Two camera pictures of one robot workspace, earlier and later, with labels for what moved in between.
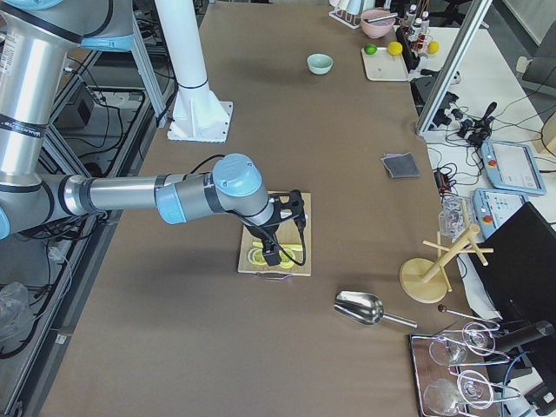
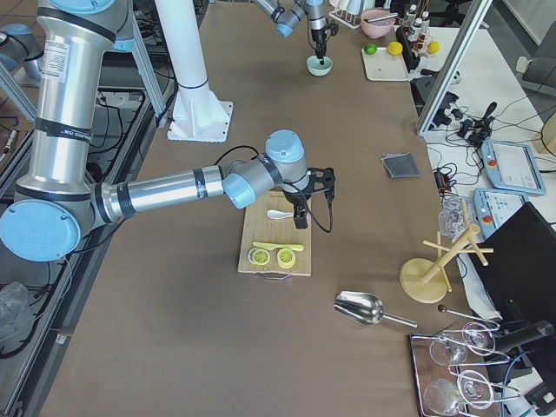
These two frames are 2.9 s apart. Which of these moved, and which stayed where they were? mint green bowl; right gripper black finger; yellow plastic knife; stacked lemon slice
Moved: right gripper black finger
Stayed: stacked lemon slice; yellow plastic knife; mint green bowl
